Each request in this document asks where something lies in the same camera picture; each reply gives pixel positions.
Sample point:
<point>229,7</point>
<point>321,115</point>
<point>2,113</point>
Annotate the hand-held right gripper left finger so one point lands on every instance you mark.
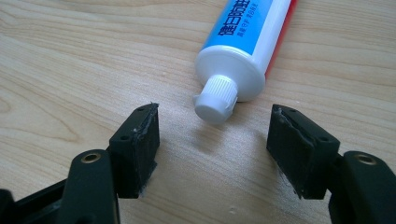
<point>134,155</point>

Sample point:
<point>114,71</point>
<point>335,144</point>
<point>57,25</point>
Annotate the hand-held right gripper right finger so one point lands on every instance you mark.
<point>299,155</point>

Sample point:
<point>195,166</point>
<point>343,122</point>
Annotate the white and blue toothpaste tube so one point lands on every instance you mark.
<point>236,59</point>

